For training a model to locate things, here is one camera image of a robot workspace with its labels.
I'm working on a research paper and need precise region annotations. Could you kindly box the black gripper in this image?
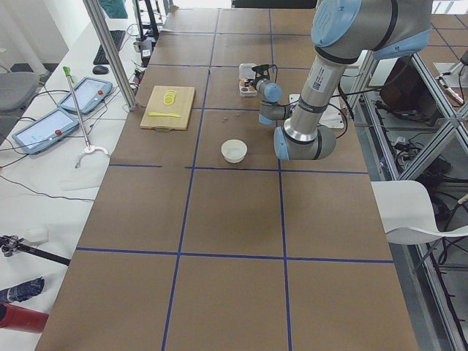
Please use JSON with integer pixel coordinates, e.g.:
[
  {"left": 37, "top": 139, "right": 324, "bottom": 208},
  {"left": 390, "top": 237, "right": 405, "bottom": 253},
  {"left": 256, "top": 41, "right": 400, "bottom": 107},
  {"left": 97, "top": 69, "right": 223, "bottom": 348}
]
[{"left": 243, "top": 78, "right": 260, "bottom": 91}]

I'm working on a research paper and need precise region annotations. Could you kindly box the black computer mouse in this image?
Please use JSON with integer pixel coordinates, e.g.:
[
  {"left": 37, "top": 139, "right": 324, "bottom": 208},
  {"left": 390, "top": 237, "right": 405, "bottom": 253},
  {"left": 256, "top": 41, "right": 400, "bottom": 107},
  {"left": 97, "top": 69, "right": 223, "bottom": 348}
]
[{"left": 92, "top": 65, "right": 109, "bottom": 75}]

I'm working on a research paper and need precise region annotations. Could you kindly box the black keyboard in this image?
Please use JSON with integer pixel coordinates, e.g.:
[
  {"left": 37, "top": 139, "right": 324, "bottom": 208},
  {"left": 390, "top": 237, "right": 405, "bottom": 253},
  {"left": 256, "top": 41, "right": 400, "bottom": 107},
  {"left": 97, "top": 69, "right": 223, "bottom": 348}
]
[{"left": 93, "top": 29, "right": 127, "bottom": 66}]

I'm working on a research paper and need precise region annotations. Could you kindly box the white bowl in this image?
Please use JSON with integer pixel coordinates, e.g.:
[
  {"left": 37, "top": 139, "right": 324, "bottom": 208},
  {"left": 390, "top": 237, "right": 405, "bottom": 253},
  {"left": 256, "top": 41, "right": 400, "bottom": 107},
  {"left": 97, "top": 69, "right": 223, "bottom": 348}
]
[{"left": 221, "top": 139, "right": 248, "bottom": 164}]

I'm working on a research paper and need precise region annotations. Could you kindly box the teach pendant near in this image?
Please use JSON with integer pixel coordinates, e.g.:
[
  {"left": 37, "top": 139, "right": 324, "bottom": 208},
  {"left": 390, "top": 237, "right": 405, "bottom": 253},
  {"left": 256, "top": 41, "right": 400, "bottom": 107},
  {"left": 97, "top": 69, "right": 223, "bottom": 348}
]
[{"left": 12, "top": 107, "right": 79, "bottom": 154}]

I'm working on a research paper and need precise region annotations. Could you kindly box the teach pendant far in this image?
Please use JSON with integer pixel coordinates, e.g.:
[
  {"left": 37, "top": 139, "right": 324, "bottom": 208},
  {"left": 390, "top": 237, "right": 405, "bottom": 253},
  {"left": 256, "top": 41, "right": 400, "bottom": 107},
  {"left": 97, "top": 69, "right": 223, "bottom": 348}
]
[{"left": 57, "top": 77, "right": 113, "bottom": 115}]

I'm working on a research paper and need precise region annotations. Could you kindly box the bamboo cutting board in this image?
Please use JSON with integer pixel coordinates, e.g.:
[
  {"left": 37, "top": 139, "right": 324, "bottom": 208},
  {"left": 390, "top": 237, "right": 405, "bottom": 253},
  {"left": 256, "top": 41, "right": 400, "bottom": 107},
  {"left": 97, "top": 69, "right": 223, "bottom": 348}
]
[{"left": 140, "top": 86, "right": 195, "bottom": 131}]

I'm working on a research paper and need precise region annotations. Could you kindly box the folded dark umbrella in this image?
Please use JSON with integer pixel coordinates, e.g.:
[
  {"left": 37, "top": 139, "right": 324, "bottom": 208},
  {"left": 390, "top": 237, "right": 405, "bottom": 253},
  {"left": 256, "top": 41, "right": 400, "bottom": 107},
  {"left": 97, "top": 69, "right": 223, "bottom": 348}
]
[{"left": 1, "top": 277, "right": 45, "bottom": 303}]

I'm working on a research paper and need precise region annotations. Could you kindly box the red bottle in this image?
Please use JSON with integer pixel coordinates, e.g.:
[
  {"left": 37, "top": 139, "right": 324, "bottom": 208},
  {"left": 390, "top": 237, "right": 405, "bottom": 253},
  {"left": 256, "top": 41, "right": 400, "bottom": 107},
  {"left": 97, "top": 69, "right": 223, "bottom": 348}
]
[{"left": 1, "top": 303, "right": 49, "bottom": 333}]

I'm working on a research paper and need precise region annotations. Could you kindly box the aluminium frame post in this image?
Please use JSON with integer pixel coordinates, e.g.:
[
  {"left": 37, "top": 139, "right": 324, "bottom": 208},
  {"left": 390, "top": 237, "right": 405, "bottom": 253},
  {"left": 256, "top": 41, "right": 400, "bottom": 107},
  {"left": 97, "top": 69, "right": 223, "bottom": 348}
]
[{"left": 83, "top": 0, "right": 137, "bottom": 111}]

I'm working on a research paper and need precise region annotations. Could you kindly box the clear plastic egg box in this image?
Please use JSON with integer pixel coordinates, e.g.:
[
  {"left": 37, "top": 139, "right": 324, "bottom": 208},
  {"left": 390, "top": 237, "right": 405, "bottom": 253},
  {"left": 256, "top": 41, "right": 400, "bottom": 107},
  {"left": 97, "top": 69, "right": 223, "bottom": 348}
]
[{"left": 238, "top": 63, "right": 257, "bottom": 97}]

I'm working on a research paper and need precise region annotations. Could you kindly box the black box with label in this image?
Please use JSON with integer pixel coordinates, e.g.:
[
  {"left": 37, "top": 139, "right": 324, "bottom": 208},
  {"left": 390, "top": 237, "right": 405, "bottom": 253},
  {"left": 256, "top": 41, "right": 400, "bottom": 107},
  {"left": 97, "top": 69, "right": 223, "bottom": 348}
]
[{"left": 140, "top": 38, "right": 156, "bottom": 67}]

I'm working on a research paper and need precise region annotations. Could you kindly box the white curved chair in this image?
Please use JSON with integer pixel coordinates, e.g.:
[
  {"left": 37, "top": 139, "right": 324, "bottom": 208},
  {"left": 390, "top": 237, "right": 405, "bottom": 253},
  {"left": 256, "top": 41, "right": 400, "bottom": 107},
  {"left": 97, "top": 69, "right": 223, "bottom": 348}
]
[{"left": 371, "top": 180, "right": 467, "bottom": 245}]

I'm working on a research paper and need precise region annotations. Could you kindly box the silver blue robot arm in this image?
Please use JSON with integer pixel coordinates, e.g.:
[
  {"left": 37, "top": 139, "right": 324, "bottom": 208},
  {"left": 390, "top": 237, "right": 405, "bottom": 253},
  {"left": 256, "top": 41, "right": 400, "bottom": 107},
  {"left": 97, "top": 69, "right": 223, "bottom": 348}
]
[{"left": 254, "top": 1, "right": 432, "bottom": 160}]

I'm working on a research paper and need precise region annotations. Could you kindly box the teach pendant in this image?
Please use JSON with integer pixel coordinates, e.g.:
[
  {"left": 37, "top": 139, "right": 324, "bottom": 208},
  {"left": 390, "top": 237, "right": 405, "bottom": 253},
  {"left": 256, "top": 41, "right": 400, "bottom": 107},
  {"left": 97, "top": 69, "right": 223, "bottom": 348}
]
[
  {"left": 57, "top": 77, "right": 113, "bottom": 115},
  {"left": 12, "top": 107, "right": 79, "bottom": 154}
]

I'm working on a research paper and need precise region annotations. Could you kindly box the yellow plastic knife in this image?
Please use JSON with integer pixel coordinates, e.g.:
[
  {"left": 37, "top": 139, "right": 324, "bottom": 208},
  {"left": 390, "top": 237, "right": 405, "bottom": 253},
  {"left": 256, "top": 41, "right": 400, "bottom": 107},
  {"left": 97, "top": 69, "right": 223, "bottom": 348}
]
[{"left": 147, "top": 112, "right": 181, "bottom": 118}]

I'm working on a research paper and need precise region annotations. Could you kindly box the black tripod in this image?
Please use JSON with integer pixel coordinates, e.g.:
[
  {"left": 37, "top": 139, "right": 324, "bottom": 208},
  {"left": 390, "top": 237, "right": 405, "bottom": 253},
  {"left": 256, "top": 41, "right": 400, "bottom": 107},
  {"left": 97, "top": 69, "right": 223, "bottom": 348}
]
[{"left": 1, "top": 235, "right": 71, "bottom": 266}]

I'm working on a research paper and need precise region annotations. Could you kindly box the black camera cable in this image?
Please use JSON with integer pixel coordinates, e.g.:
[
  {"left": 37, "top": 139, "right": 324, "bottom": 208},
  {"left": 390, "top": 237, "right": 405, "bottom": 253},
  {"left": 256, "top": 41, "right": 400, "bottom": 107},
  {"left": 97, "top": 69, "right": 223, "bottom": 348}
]
[{"left": 266, "top": 64, "right": 348, "bottom": 138}]

